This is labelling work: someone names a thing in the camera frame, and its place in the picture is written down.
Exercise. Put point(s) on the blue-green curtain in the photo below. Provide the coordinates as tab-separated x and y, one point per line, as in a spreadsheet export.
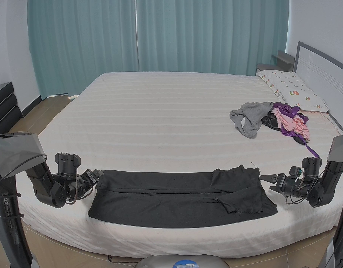
82	38
210	26

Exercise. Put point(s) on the black T-shirt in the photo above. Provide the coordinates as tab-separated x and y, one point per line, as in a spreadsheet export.
174	200

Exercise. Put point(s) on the grey garment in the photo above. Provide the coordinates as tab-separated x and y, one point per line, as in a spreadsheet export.
252	116

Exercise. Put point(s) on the bed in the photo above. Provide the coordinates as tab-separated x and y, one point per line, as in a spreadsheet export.
160	116

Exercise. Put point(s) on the grey bedside table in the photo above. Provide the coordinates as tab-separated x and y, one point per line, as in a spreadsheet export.
271	66

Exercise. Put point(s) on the pile of clothes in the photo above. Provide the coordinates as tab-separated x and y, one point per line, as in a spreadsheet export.
291	124

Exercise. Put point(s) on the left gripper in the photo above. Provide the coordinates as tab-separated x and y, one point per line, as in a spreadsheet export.
91	177

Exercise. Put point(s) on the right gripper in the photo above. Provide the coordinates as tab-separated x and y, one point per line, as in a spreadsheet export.
284	184

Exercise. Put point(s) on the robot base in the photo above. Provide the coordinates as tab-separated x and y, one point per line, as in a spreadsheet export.
160	262

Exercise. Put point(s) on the black chest of drawers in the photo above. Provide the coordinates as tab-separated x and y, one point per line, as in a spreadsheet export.
5	107

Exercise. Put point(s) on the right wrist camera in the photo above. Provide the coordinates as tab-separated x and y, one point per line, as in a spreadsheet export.
295	172

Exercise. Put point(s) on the white printed pillow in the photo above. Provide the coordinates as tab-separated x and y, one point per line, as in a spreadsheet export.
292	89

